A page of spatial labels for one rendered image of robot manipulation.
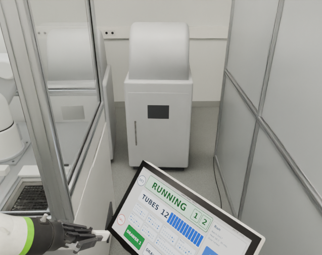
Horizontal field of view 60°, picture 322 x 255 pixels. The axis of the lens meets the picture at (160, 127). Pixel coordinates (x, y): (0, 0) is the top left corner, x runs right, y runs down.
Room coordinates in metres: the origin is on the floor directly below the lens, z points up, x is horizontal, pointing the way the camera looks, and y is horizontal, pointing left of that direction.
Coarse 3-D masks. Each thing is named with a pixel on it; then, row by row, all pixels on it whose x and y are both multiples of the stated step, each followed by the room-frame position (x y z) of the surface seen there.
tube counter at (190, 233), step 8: (168, 208) 0.72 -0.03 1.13; (160, 216) 0.71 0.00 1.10; (168, 216) 0.70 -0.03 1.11; (176, 216) 0.68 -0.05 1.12; (168, 224) 0.68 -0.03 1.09; (176, 224) 0.66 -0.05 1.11; (184, 224) 0.65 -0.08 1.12; (184, 232) 0.63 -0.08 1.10; (192, 232) 0.62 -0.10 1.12; (192, 240) 0.60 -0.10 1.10; (200, 240) 0.60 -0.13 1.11
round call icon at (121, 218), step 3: (120, 213) 0.79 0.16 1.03; (120, 216) 0.78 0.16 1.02; (123, 216) 0.77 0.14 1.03; (117, 219) 0.78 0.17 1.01; (120, 219) 0.77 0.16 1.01; (123, 219) 0.76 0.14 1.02; (117, 222) 0.77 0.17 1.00; (120, 222) 0.76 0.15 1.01; (123, 222) 0.76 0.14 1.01; (120, 225) 0.75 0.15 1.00
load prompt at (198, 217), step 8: (152, 176) 0.84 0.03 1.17; (152, 184) 0.81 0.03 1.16; (160, 184) 0.80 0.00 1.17; (152, 192) 0.79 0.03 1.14; (160, 192) 0.77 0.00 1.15; (168, 192) 0.76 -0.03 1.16; (168, 200) 0.74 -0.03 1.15; (176, 200) 0.72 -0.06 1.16; (184, 200) 0.71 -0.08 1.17; (176, 208) 0.70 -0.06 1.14; (184, 208) 0.69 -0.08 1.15; (192, 208) 0.68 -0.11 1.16; (184, 216) 0.67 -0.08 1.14; (192, 216) 0.66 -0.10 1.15; (200, 216) 0.65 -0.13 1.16; (208, 216) 0.64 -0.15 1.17; (200, 224) 0.63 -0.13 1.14; (208, 224) 0.62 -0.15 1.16
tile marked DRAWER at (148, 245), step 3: (147, 243) 0.66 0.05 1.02; (147, 246) 0.65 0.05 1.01; (150, 246) 0.65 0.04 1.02; (153, 246) 0.64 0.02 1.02; (144, 249) 0.65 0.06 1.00; (147, 249) 0.64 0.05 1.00; (150, 249) 0.64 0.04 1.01; (153, 249) 0.64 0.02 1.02; (156, 249) 0.63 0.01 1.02; (144, 252) 0.64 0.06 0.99; (147, 252) 0.64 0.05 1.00; (150, 252) 0.63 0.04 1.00; (153, 252) 0.63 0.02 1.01; (156, 252) 0.62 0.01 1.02; (159, 252) 0.62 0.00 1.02
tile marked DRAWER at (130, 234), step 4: (128, 224) 0.74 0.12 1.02; (128, 228) 0.73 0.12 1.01; (132, 228) 0.72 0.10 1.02; (124, 232) 0.73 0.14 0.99; (128, 232) 0.72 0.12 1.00; (132, 232) 0.71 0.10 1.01; (136, 232) 0.70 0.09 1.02; (124, 236) 0.71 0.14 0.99; (128, 236) 0.71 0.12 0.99; (132, 236) 0.70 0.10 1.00; (136, 236) 0.69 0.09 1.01; (140, 236) 0.69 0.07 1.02; (128, 240) 0.70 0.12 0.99; (132, 240) 0.69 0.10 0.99; (136, 240) 0.68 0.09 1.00; (140, 240) 0.68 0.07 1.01; (144, 240) 0.67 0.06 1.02; (132, 244) 0.68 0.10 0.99; (136, 244) 0.67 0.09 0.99; (140, 244) 0.67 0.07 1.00; (136, 248) 0.66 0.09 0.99
